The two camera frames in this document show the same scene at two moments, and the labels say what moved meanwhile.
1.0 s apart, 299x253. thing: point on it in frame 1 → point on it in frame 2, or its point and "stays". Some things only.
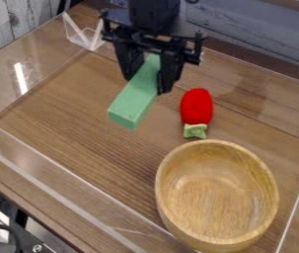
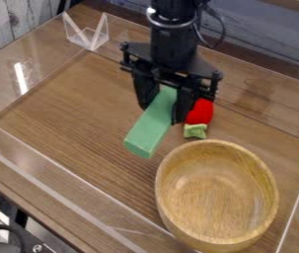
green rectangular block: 139,93 → 150,130
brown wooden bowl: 216,196 stays
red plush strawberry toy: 196,111 stays
